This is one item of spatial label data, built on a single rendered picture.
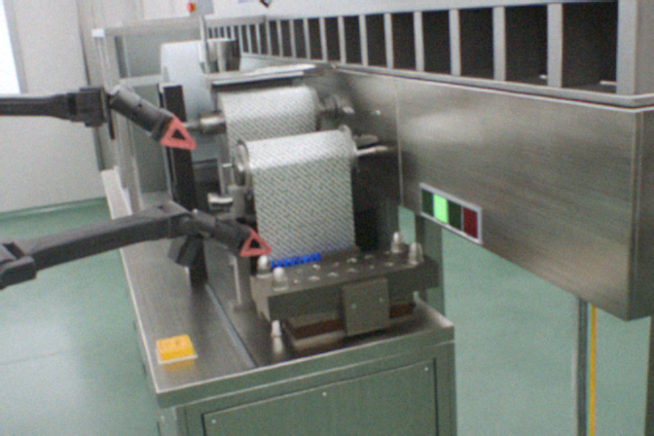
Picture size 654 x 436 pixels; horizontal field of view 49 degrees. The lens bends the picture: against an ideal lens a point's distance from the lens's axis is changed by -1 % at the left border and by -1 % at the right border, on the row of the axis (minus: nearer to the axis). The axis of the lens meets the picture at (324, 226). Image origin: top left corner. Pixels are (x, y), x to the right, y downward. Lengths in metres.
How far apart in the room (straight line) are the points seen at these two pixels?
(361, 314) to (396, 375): 0.16
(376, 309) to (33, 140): 5.87
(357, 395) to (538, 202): 0.65
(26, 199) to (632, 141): 6.64
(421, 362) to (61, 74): 5.88
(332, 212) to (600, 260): 0.80
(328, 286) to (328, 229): 0.22
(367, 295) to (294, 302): 0.16
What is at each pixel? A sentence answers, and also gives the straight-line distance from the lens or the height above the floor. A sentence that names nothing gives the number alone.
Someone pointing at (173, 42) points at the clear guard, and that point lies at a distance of 2.65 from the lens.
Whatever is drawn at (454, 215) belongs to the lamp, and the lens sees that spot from 1.46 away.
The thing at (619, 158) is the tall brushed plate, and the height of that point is 1.37.
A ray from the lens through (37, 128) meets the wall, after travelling 7.21.
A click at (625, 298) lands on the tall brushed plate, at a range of 1.10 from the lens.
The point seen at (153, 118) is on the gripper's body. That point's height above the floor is 1.40.
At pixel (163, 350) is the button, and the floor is 0.92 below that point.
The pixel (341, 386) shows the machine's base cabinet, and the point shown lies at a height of 0.81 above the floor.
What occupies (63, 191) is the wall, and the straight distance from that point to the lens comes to 7.30.
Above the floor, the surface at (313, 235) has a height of 1.08.
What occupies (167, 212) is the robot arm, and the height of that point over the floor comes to 1.21.
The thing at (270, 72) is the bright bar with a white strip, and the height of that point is 1.45.
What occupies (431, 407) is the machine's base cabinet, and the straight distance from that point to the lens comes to 1.73.
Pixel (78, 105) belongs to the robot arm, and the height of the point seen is 1.44.
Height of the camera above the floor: 1.59
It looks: 16 degrees down
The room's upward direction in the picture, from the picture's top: 5 degrees counter-clockwise
